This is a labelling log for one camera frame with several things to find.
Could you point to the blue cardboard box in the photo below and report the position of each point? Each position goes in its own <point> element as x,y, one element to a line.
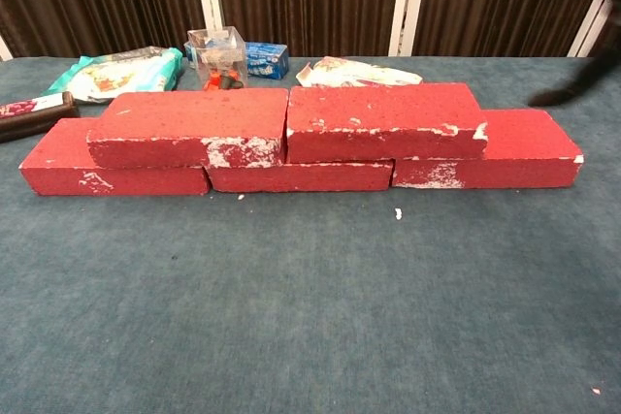
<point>267,60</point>

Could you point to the clear plastic box with caps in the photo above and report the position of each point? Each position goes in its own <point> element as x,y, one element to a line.
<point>218,60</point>

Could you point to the red painted foam brick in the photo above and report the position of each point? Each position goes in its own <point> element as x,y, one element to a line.
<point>301,177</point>
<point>53,167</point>
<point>533,152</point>
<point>388,108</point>
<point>194,118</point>

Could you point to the white and red carton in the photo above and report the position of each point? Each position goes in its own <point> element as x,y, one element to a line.
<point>359,73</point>

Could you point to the teal white snack bag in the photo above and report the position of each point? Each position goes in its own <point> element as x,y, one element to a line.
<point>121,77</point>

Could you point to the blue felt table cover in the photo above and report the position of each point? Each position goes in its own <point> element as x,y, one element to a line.
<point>310,288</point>

